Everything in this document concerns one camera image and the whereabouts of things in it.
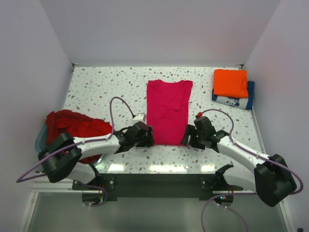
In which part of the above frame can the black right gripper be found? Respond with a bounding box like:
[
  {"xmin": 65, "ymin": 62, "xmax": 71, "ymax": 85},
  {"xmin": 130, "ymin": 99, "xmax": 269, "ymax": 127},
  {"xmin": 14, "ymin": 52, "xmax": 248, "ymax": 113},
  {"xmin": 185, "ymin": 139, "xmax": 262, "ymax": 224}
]
[{"xmin": 180, "ymin": 124, "xmax": 205, "ymax": 150}]

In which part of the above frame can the pink t shirt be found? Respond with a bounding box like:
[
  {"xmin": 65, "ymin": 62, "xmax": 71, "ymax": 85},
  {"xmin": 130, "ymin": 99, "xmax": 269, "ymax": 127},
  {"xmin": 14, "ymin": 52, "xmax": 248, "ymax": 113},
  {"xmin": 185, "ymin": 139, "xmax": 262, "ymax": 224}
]
[{"xmin": 146, "ymin": 80, "xmax": 193, "ymax": 146}]

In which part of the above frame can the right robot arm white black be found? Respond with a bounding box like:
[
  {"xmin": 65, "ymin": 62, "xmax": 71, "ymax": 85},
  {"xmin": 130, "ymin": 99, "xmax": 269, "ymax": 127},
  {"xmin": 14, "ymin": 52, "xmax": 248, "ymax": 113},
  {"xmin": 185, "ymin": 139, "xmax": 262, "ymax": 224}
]
[{"xmin": 181, "ymin": 116, "xmax": 296, "ymax": 207}]

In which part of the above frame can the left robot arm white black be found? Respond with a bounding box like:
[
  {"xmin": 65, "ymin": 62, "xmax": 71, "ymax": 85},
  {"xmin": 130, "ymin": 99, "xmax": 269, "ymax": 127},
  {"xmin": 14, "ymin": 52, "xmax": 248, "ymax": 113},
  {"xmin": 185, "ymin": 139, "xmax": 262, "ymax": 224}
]
[{"xmin": 38, "ymin": 121, "xmax": 154, "ymax": 189}]

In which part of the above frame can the orange folded t shirt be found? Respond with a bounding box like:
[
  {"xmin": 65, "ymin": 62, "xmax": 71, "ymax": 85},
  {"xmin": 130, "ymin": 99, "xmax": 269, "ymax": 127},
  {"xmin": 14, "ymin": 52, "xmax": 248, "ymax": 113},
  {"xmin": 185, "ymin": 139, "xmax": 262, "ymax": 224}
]
[{"xmin": 213, "ymin": 69, "xmax": 249, "ymax": 98}]

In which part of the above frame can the blue grey cartoon t shirt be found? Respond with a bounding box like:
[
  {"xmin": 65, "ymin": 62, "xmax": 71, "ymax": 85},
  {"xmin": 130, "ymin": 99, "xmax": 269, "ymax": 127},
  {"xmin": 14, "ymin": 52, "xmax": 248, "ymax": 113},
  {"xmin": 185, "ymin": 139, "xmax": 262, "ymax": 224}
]
[{"xmin": 211, "ymin": 81, "xmax": 255, "ymax": 110}]

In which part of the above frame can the red t shirt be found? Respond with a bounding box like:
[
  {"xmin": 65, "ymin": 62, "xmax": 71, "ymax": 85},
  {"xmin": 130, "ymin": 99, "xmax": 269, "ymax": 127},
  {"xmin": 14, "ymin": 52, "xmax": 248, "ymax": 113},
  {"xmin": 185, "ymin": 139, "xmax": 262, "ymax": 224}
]
[{"xmin": 45, "ymin": 109, "xmax": 113, "ymax": 165}]

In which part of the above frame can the teal plastic basket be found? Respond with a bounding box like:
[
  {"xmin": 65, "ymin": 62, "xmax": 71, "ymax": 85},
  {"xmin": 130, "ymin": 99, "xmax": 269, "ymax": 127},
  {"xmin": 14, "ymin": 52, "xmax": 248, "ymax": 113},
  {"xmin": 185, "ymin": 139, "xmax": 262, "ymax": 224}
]
[{"xmin": 35, "ymin": 125, "xmax": 112, "ymax": 167}]

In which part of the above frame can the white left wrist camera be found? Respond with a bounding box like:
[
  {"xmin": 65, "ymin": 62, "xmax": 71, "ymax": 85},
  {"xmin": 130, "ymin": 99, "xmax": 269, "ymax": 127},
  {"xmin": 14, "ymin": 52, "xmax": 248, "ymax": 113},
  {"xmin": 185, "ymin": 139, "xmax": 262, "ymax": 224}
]
[{"xmin": 132, "ymin": 113, "xmax": 146, "ymax": 123}]

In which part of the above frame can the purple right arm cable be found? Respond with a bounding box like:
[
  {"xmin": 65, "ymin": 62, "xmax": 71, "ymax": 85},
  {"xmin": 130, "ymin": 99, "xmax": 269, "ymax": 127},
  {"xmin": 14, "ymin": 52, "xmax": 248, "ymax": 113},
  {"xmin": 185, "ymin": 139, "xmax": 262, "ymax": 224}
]
[{"xmin": 201, "ymin": 108, "xmax": 304, "ymax": 195}]

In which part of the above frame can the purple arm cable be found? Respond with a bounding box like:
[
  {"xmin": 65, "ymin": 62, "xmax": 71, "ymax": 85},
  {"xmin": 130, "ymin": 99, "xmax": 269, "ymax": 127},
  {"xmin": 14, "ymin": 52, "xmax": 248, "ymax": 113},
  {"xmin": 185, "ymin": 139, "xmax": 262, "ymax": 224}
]
[
  {"xmin": 201, "ymin": 108, "xmax": 304, "ymax": 195},
  {"xmin": 15, "ymin": 97, "xmax": 137, "ymax": 183}
]

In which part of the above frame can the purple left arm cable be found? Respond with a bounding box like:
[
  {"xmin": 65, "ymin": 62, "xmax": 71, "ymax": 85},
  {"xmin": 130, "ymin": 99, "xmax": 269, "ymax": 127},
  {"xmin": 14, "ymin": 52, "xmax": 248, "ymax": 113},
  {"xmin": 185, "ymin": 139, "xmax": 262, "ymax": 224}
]
[{"xmin": 15, "ymin": 97, "xmax": 137, "ymax": 183}]

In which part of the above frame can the black metal base frame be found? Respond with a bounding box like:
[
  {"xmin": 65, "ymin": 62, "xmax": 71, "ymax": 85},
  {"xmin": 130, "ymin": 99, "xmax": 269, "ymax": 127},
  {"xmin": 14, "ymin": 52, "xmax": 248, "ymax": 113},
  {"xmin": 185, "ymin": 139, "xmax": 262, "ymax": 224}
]
[{"xmin": 72, "ymin": 174, "xmax": 230, "ymax": 201}]

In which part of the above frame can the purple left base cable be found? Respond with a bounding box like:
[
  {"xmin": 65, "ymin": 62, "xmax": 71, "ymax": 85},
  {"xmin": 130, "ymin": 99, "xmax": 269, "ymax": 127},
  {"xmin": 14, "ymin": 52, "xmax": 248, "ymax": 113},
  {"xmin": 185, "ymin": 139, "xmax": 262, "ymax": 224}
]
[{"xmin": 77, "ymin": 181, "xmax": 109, "ymax": 207}]

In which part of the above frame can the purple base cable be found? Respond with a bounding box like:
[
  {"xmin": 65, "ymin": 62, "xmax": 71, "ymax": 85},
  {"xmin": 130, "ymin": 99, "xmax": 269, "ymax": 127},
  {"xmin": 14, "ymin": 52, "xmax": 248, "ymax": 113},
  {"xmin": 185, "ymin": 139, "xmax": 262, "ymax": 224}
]
[
  {"xmin": 201, "ymin": 192, "xmax": 256, "ymax": 232},
  {"xmin": 77, "ymin": 181, "xmax": 109, "ymax": 207}
]

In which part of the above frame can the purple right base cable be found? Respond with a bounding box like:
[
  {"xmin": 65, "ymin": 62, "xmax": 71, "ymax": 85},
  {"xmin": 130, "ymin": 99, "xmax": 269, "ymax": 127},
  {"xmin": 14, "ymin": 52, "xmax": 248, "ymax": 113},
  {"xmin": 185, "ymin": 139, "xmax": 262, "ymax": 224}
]
[{"xmin": 201, "ymin": 192, "xmax": 256, "ymax": 232}]

